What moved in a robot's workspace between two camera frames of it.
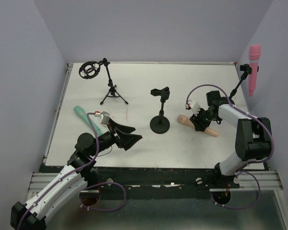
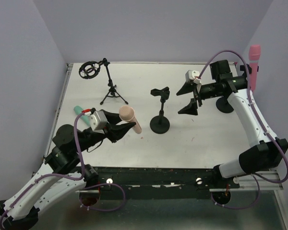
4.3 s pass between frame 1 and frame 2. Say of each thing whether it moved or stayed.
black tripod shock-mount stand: stayed
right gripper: moved
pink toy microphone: stayed
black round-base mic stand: stayed
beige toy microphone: moved
